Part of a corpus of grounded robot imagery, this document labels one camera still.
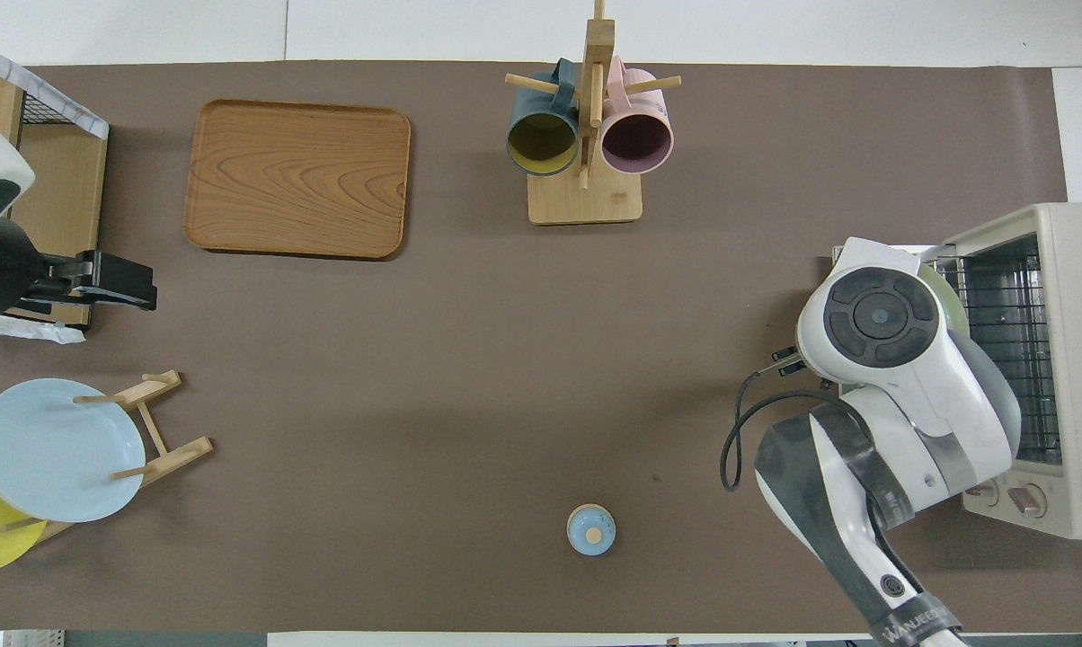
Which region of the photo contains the pink mug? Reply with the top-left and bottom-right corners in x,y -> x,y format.
599,58 -> 676,175

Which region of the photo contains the wooden serving tray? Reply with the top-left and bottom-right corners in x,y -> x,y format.
183,99 -> 412,261

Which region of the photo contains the wooden shelf with wire basket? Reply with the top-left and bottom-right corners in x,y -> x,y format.
0,36 -> 111,345

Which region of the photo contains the wooden plate rack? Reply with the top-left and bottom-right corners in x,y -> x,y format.
0,369 -> 214,545

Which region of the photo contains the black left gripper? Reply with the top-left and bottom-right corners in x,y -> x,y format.
0,220 -> 158,323

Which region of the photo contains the light blue plate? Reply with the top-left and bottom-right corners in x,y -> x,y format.
0,378 -> 146,524

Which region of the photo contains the blue call bell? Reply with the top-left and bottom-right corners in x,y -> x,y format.
566,504 -> 616,556

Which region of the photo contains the brown table mat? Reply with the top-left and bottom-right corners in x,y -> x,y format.
0,61 -> 1082,634

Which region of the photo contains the dark blue mug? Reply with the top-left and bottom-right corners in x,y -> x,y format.
506,58 -> 581,177

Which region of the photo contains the wooden mug rack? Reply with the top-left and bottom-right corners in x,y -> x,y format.
505,0 -> 683,226

